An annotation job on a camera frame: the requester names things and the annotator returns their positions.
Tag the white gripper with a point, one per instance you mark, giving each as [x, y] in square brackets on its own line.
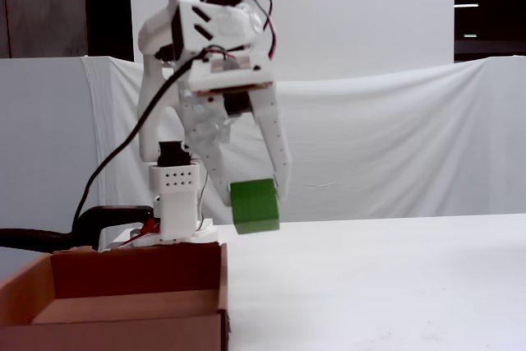
[265, 110]

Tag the green cube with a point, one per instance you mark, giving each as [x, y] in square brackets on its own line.
[255, 207]

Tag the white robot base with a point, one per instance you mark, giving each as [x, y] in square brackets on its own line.
[201, 236]

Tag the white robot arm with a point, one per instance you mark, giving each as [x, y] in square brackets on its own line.
[150, 79]

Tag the brown cardboard box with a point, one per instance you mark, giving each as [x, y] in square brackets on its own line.
[123, 273]

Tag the white draped cloth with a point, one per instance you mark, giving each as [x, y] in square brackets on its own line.
[390, 141]

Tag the white backdrop board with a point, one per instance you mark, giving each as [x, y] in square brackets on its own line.
[349, 6]

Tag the thick black tube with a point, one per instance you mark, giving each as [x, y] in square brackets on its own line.
[33, 239]

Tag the dark brown cabinet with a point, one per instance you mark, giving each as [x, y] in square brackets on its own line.
[45, 10]

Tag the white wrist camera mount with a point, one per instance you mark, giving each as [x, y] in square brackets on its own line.
[230, 79]

